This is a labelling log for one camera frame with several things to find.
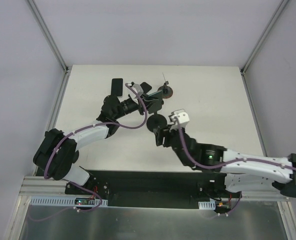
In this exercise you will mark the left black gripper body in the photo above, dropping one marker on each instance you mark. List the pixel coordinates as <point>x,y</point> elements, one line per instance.
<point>155,102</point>

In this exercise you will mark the black phone stand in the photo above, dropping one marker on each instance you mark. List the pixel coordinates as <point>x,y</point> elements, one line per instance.
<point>155,119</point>

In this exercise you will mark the black phone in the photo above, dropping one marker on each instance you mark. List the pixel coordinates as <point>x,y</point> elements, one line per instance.
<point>117,87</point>
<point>145,87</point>
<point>158,95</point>

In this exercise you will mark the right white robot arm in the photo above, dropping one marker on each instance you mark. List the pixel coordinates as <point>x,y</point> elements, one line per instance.
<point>243,172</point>

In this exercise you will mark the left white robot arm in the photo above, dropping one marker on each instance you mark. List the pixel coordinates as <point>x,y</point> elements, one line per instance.
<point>59,150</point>

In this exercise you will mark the brown disc small stand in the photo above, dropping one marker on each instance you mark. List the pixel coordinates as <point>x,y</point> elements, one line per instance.
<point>167,91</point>

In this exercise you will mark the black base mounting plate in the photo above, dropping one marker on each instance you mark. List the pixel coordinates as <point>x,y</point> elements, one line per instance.
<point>167,190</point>

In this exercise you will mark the metal sheet front panel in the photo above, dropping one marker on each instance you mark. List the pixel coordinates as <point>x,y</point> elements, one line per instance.
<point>249,221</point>

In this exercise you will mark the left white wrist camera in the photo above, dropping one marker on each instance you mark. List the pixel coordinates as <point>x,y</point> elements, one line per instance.
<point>134,88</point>

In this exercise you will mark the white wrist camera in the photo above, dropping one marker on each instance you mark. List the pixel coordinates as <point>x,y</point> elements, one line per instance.
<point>178,119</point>
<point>134,88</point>

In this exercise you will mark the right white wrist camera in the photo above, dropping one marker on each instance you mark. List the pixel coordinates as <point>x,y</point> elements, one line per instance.
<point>178,119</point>

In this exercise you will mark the right white cable duct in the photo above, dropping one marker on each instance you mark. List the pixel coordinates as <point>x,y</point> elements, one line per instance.
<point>207,205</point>

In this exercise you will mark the white cable duct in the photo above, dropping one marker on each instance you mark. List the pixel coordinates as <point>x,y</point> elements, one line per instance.
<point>56,201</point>
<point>207,205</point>

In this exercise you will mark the left white cable duct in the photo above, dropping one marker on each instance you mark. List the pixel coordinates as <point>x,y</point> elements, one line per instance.
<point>56,201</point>

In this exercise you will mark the front aluminium rail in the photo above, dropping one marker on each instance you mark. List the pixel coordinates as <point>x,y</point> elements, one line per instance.
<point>38,186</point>

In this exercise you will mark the left aluminium frame post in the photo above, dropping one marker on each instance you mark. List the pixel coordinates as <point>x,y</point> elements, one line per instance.
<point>36,13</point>

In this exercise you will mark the aluminium frame post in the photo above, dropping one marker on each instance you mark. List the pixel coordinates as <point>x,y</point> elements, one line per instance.
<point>280,9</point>
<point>36,13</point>

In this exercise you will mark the right aluminium frame post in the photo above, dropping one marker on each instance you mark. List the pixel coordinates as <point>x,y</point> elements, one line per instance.
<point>280,9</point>

